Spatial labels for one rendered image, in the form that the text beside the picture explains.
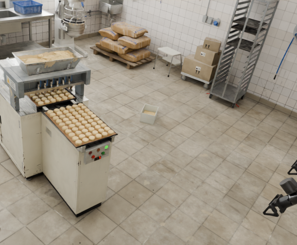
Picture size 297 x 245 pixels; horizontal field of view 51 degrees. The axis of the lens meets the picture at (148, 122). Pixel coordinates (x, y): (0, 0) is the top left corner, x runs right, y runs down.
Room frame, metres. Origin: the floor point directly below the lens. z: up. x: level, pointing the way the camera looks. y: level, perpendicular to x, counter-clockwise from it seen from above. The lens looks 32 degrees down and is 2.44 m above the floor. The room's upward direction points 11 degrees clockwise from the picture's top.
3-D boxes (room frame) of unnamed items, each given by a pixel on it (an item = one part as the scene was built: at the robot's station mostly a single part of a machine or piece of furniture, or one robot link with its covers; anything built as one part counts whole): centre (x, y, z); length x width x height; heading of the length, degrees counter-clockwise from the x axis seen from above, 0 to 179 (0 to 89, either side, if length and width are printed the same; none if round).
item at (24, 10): (5.45, 2.44, 0.95); 0.40 x 0.30 x 0.14; 151
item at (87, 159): (2.06, 0.38, 0.77); 0.24 x 0.04 x 0.14; 137
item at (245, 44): (5.27, -1.35, 1.05); 0.60 x 0.40 x 0.01; 151
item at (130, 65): (6.39, 0.80, 0.06); 1.20 x 0.80 x 0.11; 61
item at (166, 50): (6.09, -0.20, 0.23); 0.45 x 0.45 x 0.46; 50
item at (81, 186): (2.31, 0.65, 0.45); 0.70 x 0.34 x 0.90; 47
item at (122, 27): (6.38, 0.75, 0.62); 0.72 x 0.42 x 0.17; 65
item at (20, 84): (2.66, 1.02, 1.01); 0.72 x 0.33 x 0.34; 137
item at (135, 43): (6.23, 0.57, 0.47); 0.72 x 0.42 x 0.17; 154
